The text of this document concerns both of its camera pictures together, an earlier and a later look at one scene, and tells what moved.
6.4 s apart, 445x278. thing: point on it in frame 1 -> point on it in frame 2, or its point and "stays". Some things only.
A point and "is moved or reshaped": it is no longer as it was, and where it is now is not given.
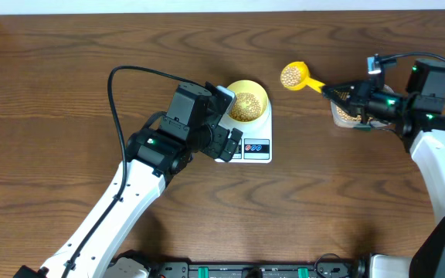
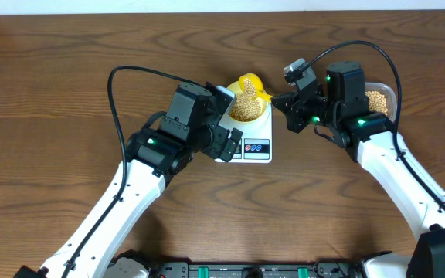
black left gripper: x=213 y=149 stays
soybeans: x=290 y=76 is moved or reshaped
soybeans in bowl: x=246 y=106 stays
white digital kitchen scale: x=256 y=144 stays
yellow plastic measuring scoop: x=294 y=76 is moved or reshaped
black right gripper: x=358 y=97 -> x=292 y=110
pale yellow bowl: x=251 y=100 stays
